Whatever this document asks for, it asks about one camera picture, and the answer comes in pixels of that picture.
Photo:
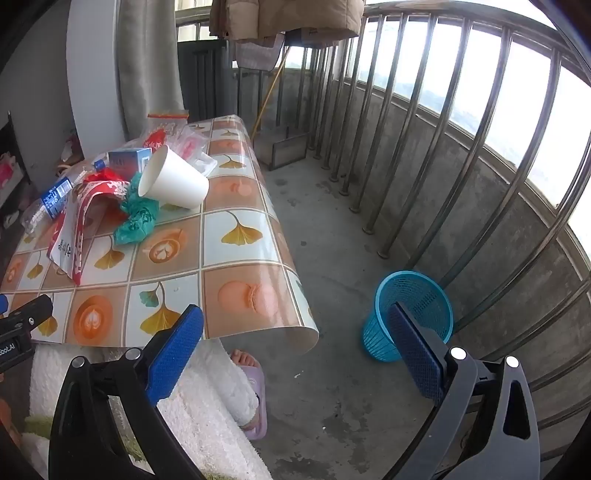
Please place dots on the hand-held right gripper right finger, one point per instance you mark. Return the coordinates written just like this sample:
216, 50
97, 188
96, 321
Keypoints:
415, 353

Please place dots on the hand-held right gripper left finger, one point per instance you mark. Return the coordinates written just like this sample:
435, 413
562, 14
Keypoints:
178, 350

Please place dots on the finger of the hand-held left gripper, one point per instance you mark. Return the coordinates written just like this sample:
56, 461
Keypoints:
25, 316

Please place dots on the blue mesh wastebasket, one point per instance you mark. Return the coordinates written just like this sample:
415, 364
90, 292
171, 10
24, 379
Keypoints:
375, 337

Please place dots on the red white paper bag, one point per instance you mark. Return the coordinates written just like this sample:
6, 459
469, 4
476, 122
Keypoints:
64, 244

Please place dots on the blue label plastic bottle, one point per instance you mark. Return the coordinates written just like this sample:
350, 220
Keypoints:
55, 196

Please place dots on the green plastic bag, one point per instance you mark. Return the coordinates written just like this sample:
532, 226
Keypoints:
136, 221

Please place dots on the red plastic bag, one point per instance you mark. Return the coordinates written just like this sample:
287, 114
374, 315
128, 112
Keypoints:
106, 175

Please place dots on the white paper cup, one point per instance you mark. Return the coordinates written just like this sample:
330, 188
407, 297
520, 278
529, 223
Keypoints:
178, 182

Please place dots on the blue white small box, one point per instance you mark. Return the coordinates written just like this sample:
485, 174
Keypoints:
127, 161

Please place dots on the person's foot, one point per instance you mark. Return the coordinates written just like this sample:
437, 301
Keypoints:
241, 357

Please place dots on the ginkgo print tablecloth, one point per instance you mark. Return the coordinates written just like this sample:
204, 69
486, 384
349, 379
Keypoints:
240, 286

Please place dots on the purple slipper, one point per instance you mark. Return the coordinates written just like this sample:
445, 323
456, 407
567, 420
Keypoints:
258, 392

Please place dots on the pink floral blanket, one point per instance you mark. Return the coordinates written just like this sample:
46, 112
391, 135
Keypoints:
7, 173

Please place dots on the metal balcony railing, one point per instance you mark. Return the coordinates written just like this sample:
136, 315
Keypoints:
505, 159

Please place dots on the dark grey door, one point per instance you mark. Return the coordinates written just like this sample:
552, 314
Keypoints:
203, 78

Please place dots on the grey curtain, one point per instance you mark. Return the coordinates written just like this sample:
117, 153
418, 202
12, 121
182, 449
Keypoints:
147, 69

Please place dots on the pink hanging cloth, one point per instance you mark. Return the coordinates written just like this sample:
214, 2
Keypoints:
254, 55

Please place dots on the beige puffer jacket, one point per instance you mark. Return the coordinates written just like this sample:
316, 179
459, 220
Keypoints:
286, 18

